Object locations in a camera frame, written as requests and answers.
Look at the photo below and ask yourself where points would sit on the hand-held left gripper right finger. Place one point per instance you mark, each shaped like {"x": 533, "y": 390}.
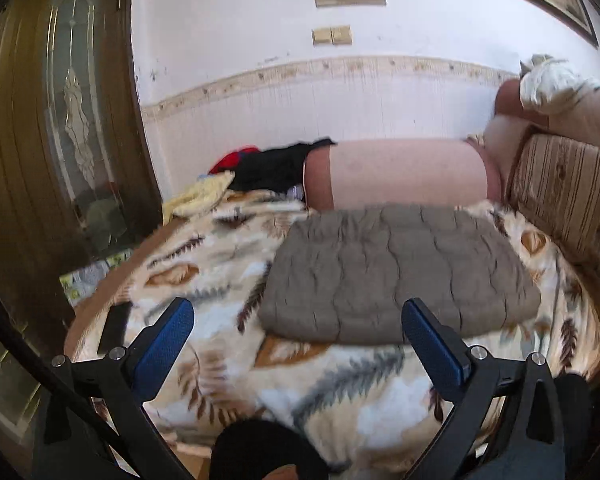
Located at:
{"x": 430, "y": 345}

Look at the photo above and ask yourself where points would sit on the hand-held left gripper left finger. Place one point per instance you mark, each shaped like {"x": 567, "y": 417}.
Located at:
{"x": 165, "y": 340}

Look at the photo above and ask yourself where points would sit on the grey quilted hooded jacket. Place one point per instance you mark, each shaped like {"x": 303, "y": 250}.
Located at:
{"x": 395, "y": 270}

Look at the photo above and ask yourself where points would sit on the leaf print fleece blanket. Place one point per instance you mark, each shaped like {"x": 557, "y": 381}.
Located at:
{"x": 355, "y": 395}

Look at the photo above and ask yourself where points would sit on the green printed box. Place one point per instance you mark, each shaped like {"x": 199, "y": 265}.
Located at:
{"x": 87, "y": 277}

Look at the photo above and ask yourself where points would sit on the person's black-clad leg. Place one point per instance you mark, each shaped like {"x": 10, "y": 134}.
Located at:
{"x": 572, "y": 410}
{"x": 260, "y": 445}

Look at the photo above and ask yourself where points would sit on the pale yellow cloth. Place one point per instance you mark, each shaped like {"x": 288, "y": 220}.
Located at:
{"x": 195, "y": 197}

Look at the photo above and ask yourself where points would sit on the pink bolster cushion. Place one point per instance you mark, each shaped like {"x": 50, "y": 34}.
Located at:
{"x": 405, "y": 170}

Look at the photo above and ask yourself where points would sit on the red clothing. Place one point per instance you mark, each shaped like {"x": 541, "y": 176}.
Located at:
{"x": 225, "y": 162}

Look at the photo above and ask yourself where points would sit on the clear plastic bag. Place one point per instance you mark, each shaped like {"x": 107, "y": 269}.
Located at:
{"x": 296, "y": 192}

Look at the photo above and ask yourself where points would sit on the black clothing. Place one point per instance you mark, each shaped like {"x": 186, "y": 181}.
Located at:
{"x": 270, "y": 167}

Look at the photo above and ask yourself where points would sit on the striped beige cushion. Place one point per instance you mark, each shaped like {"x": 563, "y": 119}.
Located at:
{"x": 565, "y": 185}

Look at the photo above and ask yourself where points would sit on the pink brown sofa armrest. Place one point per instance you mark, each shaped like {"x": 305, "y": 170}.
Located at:
{"x": 500, "y": 140}

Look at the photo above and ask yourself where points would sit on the brown door with glass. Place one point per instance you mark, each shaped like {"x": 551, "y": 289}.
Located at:
{"x": 25, "y": 135}

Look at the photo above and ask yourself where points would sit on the white crumpled cloth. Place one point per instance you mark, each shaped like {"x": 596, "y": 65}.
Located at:
{"x": 550, "y": 85}

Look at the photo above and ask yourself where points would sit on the beige light switch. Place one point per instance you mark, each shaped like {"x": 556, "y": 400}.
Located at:
{"x": 342, "y": 34}
{"x": 321, "y": 37}

